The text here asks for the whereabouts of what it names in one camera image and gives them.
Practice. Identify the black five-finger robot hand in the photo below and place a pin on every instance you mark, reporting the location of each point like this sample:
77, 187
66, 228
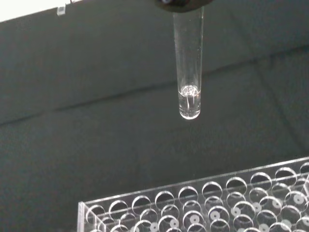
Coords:
179, 5

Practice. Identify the clear plastic test tube rack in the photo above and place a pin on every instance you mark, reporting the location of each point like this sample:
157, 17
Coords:
217, 205

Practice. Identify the black bench cloth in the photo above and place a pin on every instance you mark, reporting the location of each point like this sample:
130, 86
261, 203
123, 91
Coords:
96, 108

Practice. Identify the small clear cloth clip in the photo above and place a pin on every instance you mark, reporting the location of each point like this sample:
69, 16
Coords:
61, 10

